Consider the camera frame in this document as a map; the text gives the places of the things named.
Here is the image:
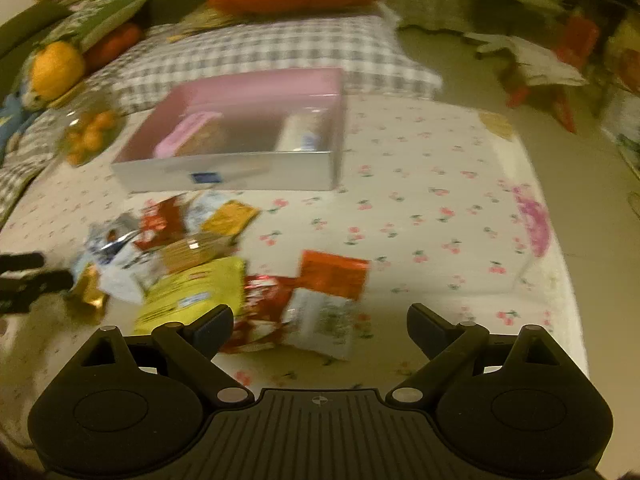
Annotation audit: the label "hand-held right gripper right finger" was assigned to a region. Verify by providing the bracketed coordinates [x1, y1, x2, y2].
[392, 303, 566, 405]

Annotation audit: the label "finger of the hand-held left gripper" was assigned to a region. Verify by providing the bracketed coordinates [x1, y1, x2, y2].
[0, 269, 72, 312]
[0, 252, 45, 273]

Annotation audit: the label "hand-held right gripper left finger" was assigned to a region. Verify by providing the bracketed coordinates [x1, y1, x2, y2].
[75, 304, 255, 407]

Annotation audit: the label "large yellow snack packet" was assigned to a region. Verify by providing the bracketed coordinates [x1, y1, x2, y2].
[132, 256, 248, 336]

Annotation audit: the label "red snack packet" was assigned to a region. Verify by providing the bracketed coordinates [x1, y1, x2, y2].
[220, 274, 301, 356]
[134, 195, 188, 250]

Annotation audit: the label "small gold brown packet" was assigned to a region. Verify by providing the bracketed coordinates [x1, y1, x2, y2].
[67, 262, 111, 321]

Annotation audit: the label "clear brown biscuit packet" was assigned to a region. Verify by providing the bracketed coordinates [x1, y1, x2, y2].
[160, 234, 238, 276]

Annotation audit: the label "silver foil snack packet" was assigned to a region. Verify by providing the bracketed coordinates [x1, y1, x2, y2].
[85, 212, 146, 271]

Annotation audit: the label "orange and white snack packet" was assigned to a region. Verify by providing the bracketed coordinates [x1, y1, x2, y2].
[282, 250, 371, 361]

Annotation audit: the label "gold orange snack packet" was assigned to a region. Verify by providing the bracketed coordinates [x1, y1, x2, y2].
[200, 201, 261, 237]

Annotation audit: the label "small silver white packet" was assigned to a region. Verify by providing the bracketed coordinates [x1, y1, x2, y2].
[187, 191, 226, 226]

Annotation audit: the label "pink cardboard box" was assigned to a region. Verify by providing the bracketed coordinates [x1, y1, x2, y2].
[110, 67, 347, 193]

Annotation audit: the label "grey checkered quilt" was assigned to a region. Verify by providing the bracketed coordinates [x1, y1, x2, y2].
[0, 107, 68, 228]

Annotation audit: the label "cherry print bedsheet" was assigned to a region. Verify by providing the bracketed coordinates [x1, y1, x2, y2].
[0, 94, 590, 461]

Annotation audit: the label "round glass jar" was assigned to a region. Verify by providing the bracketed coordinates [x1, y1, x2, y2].
[59, 91, 125, 168]

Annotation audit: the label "pile of small orange candies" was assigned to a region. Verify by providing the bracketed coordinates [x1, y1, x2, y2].
[67, 110, 118, 166]

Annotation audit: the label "blue plush toy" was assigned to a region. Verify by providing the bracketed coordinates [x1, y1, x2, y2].
[0, 79, 47, 157]

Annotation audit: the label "large orange fruit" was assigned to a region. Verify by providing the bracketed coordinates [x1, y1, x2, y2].
[29, 41, 87, 102]

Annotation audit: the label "pink wafer packet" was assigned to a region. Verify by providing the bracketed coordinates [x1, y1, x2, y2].
[154, 111, 226, 158]

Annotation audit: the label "white and blue snack packet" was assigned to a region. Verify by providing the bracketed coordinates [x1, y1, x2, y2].
[275, 110, 326, 153]

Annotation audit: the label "small red plush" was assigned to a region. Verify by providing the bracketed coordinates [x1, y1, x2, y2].
[84, 22, 144, 72]

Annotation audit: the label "dark green cushion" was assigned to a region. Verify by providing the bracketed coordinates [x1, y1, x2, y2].
[0, 0, 72, 63]

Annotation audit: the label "green pillow with white print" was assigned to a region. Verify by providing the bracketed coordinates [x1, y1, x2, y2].
[47, 0, 153, 53]

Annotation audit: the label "large grey checkered pillow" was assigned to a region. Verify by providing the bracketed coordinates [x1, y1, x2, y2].
[112, 15, 443, 113]

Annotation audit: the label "white and red sack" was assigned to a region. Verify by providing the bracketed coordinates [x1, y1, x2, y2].
[599, 80, 640, 183]

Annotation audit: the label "gold foil wrappers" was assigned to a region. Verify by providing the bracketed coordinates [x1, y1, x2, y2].
[165, 9, 238, 42]

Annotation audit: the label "red plastic chair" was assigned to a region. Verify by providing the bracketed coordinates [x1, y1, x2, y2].
[506, 12, 601, 135]

